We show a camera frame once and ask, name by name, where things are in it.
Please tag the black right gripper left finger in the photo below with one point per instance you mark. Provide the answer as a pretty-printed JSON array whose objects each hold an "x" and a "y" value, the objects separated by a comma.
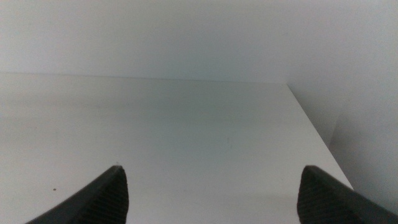
[{"x": 102, "y": 202}]

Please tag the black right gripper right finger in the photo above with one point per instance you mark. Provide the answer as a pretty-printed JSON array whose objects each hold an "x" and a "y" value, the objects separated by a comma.
[{"x": 326, "y": 202}]

